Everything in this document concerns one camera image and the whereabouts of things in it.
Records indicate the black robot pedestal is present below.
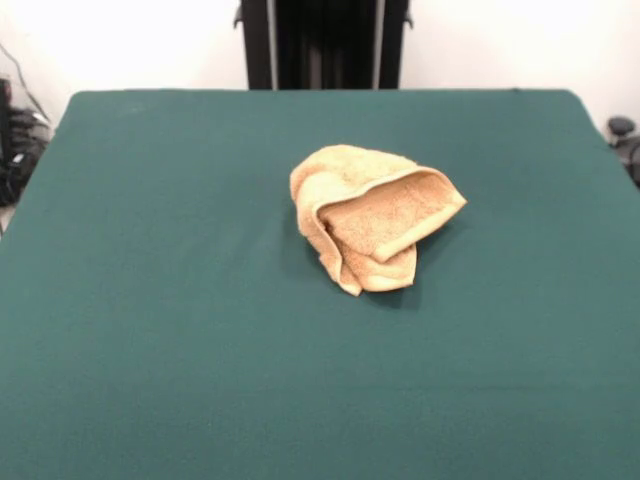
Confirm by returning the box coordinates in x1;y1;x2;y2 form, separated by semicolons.
233;0;414;91

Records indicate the black rounded chair part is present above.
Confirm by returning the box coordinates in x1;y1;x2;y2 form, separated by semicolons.
606;115;640;187

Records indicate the tan terry towel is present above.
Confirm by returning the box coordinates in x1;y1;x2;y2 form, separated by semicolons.
289;144;469;297

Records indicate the black equipment pile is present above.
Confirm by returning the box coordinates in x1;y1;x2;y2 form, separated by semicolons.
0;77;52;207

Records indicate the thin grey cable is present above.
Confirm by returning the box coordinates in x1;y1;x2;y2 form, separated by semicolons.
0;42;51;122

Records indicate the dark green tablecloth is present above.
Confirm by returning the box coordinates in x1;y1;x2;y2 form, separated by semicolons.
0;88;640;480

